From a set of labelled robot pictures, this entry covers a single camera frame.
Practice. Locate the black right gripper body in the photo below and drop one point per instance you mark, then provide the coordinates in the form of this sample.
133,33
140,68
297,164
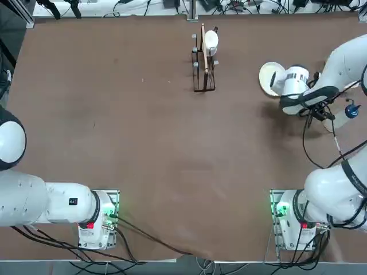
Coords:
315,109

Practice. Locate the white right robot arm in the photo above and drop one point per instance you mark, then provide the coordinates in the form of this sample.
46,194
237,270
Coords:
329,200

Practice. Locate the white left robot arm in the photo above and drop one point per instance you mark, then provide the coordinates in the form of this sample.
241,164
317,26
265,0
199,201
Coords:
57,203

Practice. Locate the white round plate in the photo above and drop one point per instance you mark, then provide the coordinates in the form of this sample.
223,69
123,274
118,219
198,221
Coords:
265,77

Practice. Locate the black tripod leg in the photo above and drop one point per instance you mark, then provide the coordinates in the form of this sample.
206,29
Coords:
76,8
54,8

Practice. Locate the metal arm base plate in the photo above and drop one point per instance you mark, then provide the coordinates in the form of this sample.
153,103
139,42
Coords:
117,206
273,237

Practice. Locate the aluminium frame post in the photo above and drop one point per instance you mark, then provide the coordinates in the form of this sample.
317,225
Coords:
192,11

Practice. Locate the aluminium corner rail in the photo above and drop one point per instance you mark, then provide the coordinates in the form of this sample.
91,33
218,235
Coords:
28,20

